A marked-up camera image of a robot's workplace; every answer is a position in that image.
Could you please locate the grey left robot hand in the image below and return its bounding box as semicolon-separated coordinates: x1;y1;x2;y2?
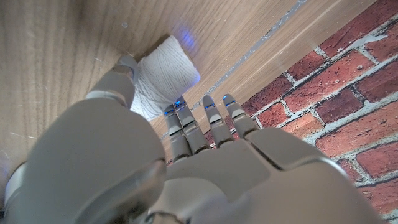
0;55;387;224

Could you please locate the white thread spool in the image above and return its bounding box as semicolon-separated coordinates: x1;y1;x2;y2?
129;35;201;123

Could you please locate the red brick print backdrop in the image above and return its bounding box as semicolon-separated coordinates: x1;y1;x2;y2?
164;0;398;223

